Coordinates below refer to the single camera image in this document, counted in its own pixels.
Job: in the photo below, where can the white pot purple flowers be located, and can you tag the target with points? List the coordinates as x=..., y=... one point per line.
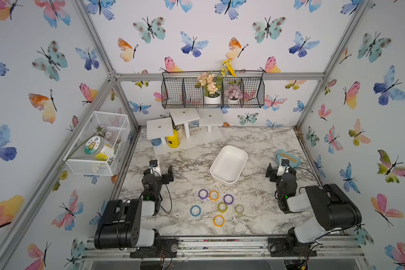
x=234, y=94

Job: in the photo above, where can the white pot peach flowers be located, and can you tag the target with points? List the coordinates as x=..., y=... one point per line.
x=211, y=90

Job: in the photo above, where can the blue cup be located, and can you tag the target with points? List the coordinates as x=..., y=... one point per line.
x=156, y=142

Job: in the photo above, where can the teal brush dish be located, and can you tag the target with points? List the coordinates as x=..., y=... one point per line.
x=294, y=161

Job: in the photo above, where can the white stool middle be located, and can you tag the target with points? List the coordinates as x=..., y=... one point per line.
x=184, y=117

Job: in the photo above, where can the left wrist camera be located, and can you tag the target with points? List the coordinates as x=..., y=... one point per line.
x=154, y=166

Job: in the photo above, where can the purple tape roll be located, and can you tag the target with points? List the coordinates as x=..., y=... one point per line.
x=228, y=199
x=203, y=194

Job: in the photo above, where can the white stool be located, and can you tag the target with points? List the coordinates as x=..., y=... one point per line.
x=184, y=117
x=210, y=118
x=160, y=128

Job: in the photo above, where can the orange tape roll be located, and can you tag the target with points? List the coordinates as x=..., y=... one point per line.
x=213, y=195
x=219, y=221

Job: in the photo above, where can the pale green tape roll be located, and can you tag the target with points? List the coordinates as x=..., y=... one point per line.
x=239, y=209

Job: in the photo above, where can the round tin in box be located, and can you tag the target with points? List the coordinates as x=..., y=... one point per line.
x=97, y=145

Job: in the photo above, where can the black wire wall basket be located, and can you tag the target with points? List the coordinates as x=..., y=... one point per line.
x=178, y=91

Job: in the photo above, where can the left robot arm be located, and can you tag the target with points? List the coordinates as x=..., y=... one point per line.
x=120, y=224

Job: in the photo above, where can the yellow artificial flower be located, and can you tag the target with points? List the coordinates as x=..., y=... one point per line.
x=227, y=69

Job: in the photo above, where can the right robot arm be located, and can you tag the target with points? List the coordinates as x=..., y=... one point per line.
x=332, y=209

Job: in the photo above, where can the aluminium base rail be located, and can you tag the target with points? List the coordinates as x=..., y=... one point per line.
x=199, y=248

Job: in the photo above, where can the white stool right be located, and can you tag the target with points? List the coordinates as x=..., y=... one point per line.
x=210, y=118

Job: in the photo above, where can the yellow bottle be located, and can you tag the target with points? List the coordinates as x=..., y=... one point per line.
x=173, y=141

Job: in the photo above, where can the blue tape roll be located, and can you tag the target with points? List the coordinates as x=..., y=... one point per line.
x=195, y=211

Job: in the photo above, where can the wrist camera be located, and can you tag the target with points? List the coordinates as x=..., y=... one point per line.
x=284, y=167
x=154, y=166

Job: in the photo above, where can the white stool left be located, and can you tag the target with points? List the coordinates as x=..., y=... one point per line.
x=160, y=128

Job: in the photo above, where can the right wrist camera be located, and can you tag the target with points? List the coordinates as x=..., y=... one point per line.
x=284, y=167

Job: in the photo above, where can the clear acrylic wall box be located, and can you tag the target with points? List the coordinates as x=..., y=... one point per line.
x=113, y=127

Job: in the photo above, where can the white storage box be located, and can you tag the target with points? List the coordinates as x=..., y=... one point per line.
x=228, y=165

